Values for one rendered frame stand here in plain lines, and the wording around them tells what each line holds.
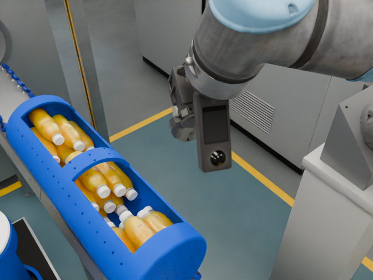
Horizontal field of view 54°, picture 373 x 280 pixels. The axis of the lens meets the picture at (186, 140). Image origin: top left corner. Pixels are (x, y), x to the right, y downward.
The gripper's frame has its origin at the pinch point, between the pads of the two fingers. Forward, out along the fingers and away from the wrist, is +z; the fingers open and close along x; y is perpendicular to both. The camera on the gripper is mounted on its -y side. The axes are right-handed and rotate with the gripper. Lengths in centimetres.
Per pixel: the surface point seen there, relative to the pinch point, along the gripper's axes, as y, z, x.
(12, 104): 77, 127, 45
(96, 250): -11, 52, 18
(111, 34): 251, 317, -48
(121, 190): 7, 63, 6
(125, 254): -14.5, 43.2, 10.9
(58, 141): 33, 75, 24
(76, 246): -5, 88, 24
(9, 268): -7, 80, 46
